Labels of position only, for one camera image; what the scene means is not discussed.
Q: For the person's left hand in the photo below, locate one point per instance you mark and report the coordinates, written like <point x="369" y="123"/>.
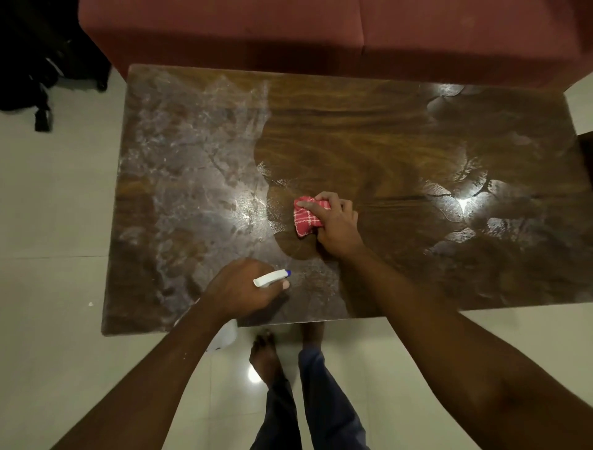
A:
<point x="236" y="292"/>

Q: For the person's right hand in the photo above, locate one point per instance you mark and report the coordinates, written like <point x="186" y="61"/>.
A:
<point x="340" y="232"/>

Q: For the red checked cloth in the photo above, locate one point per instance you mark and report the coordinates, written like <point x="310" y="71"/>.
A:
<point x="306" y="222"/>

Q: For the clear spray bottle blue nozzle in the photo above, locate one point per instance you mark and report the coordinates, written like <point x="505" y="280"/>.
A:
<point x="224" y="338"/>

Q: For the person's left forearm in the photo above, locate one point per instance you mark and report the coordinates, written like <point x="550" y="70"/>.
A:
<point x="143" y="385"/>

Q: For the person's left foot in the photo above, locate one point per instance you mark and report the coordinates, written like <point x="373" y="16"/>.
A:
<point x="265" y="357"/>

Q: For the person's foot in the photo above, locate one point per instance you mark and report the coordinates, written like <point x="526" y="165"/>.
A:
<point x="312" y="336"/>
<point x="265" y="357"/>

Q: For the person's right foot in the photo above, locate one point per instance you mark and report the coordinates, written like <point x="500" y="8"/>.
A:
<point x="312" y="336"/>

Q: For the person's left jeans leg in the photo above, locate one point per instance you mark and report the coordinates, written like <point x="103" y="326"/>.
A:
<point x="278" y="422"/>

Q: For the person's jeans leg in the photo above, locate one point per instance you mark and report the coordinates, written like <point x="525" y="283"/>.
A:
<point x="278" y="422"/>
<point x="329" y="403"/>

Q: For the person's right jeans leg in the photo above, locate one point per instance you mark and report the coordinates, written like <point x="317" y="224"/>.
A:
<point x="329" y="403"/>

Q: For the brown marbled wooden table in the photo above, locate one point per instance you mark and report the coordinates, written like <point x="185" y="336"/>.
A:
<point x="370" y="148"/>

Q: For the red fabric sofa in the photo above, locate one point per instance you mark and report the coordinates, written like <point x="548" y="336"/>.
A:
<point x="324" y="32"/>

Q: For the dark wooden side table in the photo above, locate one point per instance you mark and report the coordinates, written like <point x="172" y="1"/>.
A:
<point x="587" y="157"/>

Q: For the black bag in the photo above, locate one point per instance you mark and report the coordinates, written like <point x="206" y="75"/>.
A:
<point x="32" y="55"/>

